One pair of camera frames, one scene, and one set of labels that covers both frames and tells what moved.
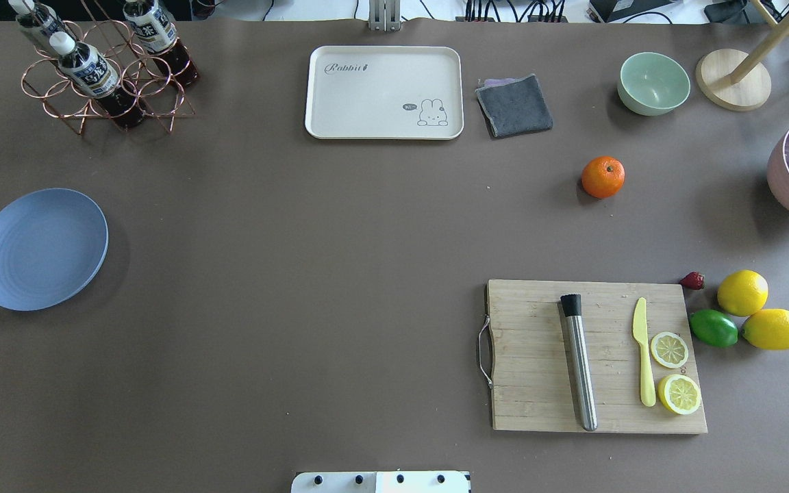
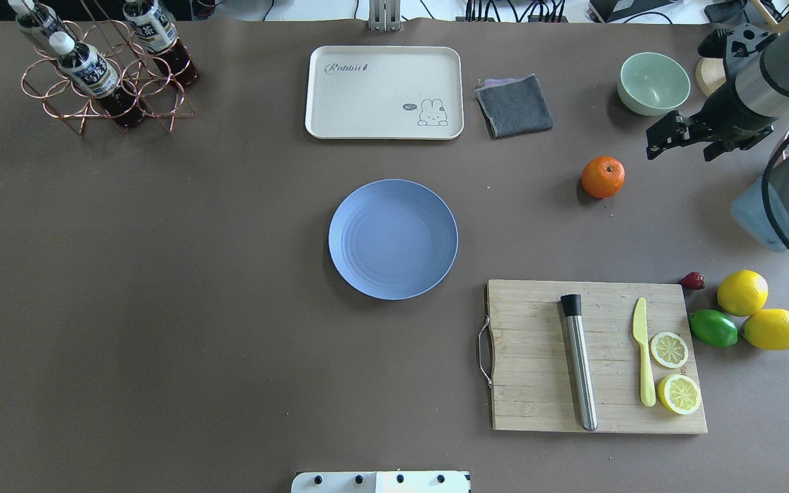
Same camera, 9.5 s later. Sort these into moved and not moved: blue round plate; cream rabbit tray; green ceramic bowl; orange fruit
Moved: blue round plate
Not moved: cream rabbit tray; orange fruit; green ceramic bowl
